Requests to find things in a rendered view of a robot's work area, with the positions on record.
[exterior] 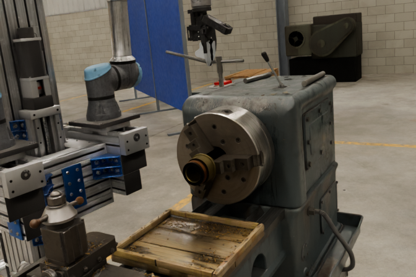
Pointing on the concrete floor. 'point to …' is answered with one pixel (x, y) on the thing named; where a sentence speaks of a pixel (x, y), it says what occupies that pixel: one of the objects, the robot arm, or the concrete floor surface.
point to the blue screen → (160, 48)
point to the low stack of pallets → (249, 74)
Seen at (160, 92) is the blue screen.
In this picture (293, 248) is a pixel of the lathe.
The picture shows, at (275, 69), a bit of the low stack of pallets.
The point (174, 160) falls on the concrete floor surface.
